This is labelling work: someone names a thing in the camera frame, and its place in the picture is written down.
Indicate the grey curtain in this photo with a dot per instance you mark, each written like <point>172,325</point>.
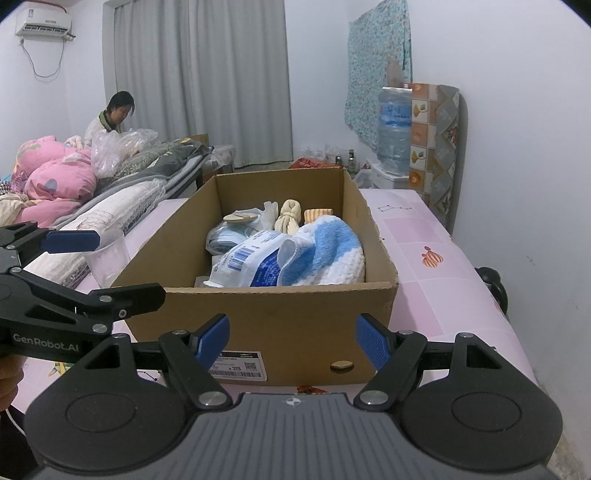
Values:
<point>198,83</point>

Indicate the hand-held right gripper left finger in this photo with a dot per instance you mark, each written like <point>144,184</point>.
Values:
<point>213,339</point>

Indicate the clear plastic cup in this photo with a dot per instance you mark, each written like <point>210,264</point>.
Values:
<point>108,263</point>

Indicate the orange striped towel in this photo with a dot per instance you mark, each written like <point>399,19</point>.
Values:
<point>318,214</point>

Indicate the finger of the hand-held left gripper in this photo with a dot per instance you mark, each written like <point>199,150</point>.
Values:
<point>69,241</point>
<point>134,300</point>

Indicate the white air conditioner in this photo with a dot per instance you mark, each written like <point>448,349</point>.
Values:
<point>44,18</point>

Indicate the clear plastic bottle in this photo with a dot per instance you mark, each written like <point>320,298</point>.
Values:
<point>351,161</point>

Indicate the blue white knitted cloth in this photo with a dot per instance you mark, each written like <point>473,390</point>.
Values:
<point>332,258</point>

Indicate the cardboard box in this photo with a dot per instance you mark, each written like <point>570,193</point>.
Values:
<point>295,318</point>

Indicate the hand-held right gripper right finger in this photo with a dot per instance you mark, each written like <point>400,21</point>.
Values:
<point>371,344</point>

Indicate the clear plastic bag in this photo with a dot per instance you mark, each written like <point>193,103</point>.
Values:
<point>120,150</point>

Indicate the pink quilt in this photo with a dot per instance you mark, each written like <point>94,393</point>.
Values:
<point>55,180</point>

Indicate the floral hanging cloth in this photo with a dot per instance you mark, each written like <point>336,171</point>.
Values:
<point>374,64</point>

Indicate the white water dispenser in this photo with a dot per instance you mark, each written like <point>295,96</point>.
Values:
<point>390,177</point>

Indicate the red plastic bag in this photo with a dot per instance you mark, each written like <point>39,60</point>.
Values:
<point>309,164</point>

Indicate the grey striped bedding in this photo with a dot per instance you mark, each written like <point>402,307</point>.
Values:
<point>129,198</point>

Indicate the black round object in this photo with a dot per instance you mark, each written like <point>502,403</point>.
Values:
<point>494,288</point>

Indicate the blue water bottle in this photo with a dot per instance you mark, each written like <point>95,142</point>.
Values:
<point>395,129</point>

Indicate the cream glove bundle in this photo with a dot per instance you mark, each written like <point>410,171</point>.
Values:
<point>288,217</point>

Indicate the rolled tile-printed mat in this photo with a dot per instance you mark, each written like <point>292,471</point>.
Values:
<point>434,152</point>

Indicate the beige flat pad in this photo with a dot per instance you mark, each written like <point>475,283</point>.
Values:
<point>242,217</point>

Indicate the white and blue packet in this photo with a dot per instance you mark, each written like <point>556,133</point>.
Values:
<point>249,263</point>

